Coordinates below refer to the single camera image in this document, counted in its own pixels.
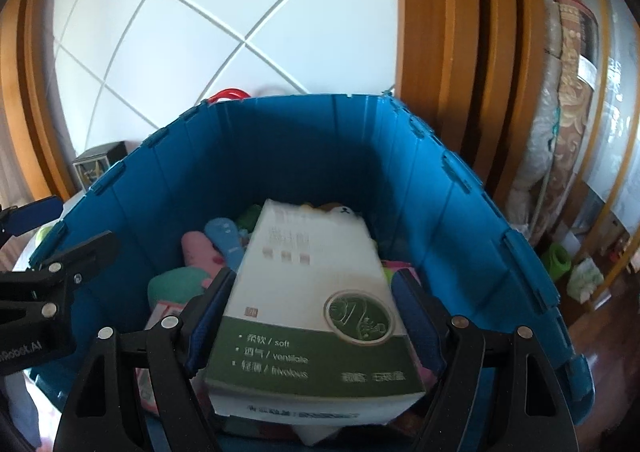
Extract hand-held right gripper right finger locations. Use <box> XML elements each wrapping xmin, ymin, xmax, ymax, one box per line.
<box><xmin>390</xmin><ymin>269</ymin><xmax>586</xmax><ymax>452</ymax></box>

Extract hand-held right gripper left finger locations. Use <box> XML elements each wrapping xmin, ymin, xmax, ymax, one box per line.
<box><xmin>52</xmin><ymin>267</ymin><xmax>238</xmax><ymax>452</ymax></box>

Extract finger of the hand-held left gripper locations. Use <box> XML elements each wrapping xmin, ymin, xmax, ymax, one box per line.
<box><xmin>42</xmin><ymin>231</ymin><xmax>118</xmax><ymax>285</ymax></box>
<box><xmin>0</xmin><ymin>196</ymin><xmax>63</xmax><ymax>240</ymax></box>

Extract white green box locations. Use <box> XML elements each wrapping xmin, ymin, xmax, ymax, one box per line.
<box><xmin>204</xmin><ymin>198</ymin><xmax>427</xmax><ymax>428</ymax></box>

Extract blue plastic crate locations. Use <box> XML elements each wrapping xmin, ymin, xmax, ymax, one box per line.
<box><xmin>27</xmin><ymin>91</ymin><xmax>596</xmax><ymax>452</ymax></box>

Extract teal plush toy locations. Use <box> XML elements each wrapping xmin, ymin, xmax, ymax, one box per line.
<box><xmin>147</xmin><ymin>267</ymin><xmax>211</xmax><ymax>305</ymax></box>

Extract light pink plush toy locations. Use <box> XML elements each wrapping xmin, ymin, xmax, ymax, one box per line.
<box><xmin>181</xmin><ymin>231</ymin><xmax>222</xmax><ymax>278</ymax></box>

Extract black gift box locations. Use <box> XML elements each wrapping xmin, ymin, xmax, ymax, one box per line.
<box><xmin>72</xmin><ymin>142</ymin><xmax>128</xmax><ymax>190</ymax></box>

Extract dark green plush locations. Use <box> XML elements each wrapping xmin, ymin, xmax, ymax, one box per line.
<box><xmin>237</xmin><ymin>204</ymin><xmax>263</xmax><ymax>233</ymax></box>

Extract green foam roll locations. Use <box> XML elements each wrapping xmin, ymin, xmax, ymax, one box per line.
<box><xmin>545</xmin><ymin>244</ymin><xmax>572</xmax><ymax>279</ymax></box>

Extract white green tissue pack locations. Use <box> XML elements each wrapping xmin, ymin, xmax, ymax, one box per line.
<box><xmin>567</xmin><ymin>259</ymin><xmax>604</xmax><ymax>303</ymax></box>

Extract red toy suitcase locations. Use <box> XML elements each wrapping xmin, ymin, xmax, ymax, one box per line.
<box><xmin>210</xmin><ymin>88</ymin><xmax>248</xmax><ymax>105</ymax></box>

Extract rolled patterned carpet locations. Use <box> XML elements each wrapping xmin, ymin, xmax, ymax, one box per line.
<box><xmin>505</xmin><ymin>0</ymin><xmax>601</xmax><ymax>243</ymax></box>

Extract wooden frosted glass partition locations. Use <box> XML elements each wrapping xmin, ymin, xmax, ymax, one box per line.
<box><xmin>560</xmin><ymin>0</ymin><xmax>640</xmax><ymax>273</ymax></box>

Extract curved wooden frame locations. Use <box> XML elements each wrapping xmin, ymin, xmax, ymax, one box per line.
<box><xmin>0</xmin><ymin>0</ymin><xmax>76</xmax><ymax>203</ymax></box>
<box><xmin>395</xmin><ymin>0</ymin><xmax>566</xmax><ymax>198</ymax></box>

